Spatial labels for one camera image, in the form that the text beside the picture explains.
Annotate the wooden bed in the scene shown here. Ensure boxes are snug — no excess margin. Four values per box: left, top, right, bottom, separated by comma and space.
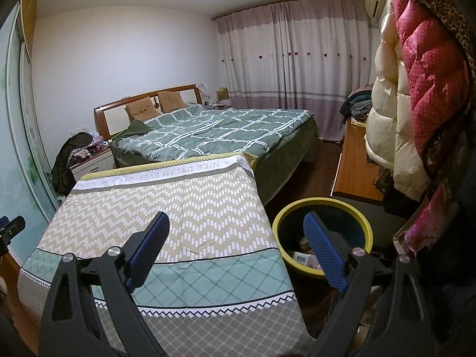
93, 84, 321, 206

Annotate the yellow rimmed dark bin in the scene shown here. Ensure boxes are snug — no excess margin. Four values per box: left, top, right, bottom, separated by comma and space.
272, 198, 373, 278

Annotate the air conditioner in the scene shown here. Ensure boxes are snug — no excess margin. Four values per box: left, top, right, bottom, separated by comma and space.
364, 0, 386, 29

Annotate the green checked quilt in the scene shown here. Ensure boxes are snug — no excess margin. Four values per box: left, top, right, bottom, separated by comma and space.
111, 103, 312, 161

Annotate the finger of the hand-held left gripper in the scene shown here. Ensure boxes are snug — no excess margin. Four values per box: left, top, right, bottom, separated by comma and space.
0, 216, 26, 249

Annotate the red dotted quilted jacket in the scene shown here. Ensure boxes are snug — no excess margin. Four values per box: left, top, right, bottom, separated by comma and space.
386, 0, 474, 178

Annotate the pink floral garment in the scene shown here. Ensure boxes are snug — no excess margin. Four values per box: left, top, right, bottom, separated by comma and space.
403, 185, 461, 254

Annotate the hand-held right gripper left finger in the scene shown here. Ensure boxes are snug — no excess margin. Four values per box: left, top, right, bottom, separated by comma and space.
39, 211, 170, 357

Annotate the white nightstand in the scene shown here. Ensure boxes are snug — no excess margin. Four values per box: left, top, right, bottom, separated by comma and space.
69, 148, 117, 181

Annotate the sliding door wardrobe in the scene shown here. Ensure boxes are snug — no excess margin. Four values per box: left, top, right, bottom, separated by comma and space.
0, 0, 61, 269

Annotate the dark green cloth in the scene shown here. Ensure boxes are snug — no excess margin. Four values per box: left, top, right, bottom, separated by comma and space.
118, 120, 152, 137

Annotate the patterned tablecloth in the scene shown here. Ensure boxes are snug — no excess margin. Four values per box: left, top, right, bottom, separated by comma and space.
17, 153, 317, 357

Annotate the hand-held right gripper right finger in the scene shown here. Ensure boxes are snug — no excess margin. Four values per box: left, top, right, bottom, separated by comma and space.
303, 211, 436, 357

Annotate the leopard print garment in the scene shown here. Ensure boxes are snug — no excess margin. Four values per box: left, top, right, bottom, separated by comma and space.
405, 0, 476, 60

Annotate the pile of folded clothes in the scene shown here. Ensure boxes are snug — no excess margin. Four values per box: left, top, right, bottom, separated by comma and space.
340, 83, 375, 120

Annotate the cream down jacket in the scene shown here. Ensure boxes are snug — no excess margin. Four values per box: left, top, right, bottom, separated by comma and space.
364, 10, 422, 202

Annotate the brown pillow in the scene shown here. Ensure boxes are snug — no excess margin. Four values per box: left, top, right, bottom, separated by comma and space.
156, 90, 187, 113
124, 97, 163, 122

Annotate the pink and white curtain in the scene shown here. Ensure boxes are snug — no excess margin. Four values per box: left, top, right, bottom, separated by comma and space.
211, 0, 373, 143

